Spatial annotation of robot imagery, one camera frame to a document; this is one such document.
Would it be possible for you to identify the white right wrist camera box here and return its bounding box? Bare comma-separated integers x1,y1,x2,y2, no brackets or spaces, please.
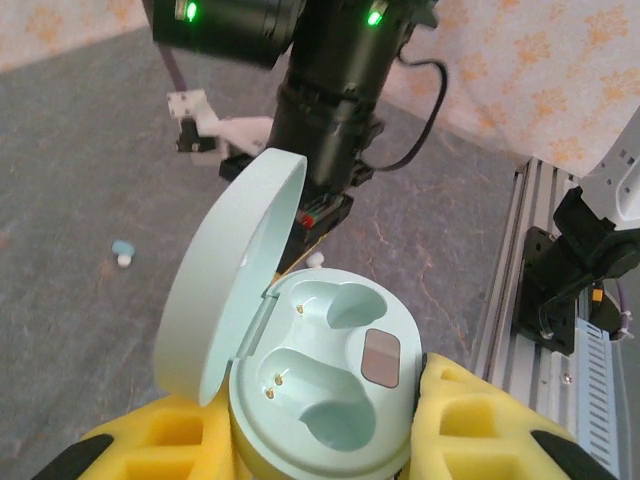
166,88,275,184

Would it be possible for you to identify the mint green earbud charging case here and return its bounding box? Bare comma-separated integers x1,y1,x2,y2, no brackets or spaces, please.
153,147,425,480

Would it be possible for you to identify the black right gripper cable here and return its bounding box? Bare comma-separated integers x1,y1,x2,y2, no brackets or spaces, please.
369,58,450,174

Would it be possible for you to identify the aluminium base frame rail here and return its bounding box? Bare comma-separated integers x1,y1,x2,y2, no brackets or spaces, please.
469,157,640,480

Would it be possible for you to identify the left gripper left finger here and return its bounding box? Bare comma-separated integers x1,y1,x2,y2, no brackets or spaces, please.
32,390,242,480

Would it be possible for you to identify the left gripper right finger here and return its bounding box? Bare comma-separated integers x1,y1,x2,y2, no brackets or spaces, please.
409,352,616,480

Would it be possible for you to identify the grey slotted cable tray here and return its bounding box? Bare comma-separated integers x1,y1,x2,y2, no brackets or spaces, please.
574,319,626,480

